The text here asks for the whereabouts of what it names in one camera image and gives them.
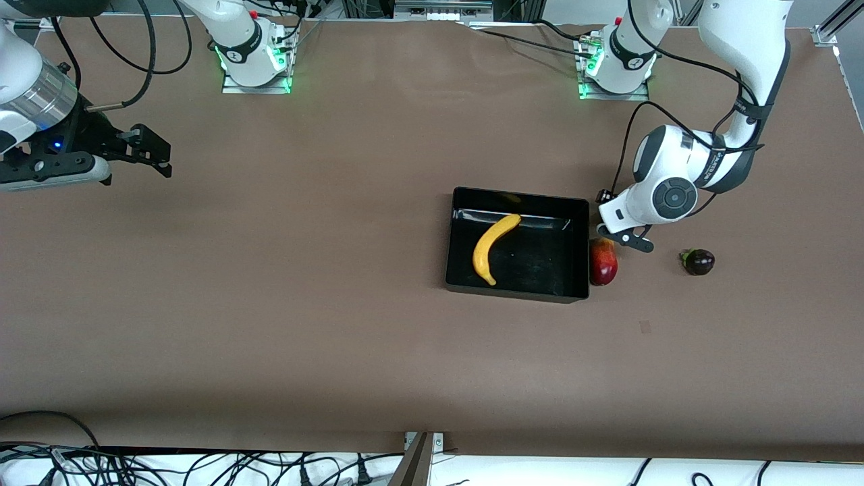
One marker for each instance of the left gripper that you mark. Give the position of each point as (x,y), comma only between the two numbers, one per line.
(603,198)

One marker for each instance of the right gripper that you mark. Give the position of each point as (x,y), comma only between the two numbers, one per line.
(92,130)

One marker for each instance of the black rectangular plastic tray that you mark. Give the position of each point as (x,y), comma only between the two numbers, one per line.
(533,270)

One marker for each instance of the yellow banana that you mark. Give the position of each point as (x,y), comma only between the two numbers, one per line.
(484,250)

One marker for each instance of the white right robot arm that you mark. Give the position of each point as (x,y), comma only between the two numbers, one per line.
(236,30)

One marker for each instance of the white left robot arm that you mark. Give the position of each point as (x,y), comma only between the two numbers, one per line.
(742,40)

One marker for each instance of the red mango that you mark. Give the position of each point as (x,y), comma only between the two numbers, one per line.
(603,266)

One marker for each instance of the dark purple eggplant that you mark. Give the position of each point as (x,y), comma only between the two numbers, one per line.
(700,262)

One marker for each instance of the dark diagonal metal bar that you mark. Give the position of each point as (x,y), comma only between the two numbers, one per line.
(413,466)

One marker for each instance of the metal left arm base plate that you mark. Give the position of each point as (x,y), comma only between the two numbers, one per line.
(614,96)

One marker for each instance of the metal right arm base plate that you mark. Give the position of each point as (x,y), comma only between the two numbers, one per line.
(256,88)

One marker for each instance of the aluminium frame with power strip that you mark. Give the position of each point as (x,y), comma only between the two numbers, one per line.
(442,8)

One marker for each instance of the small metal table bracket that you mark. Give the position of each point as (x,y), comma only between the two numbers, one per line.
(439,441)

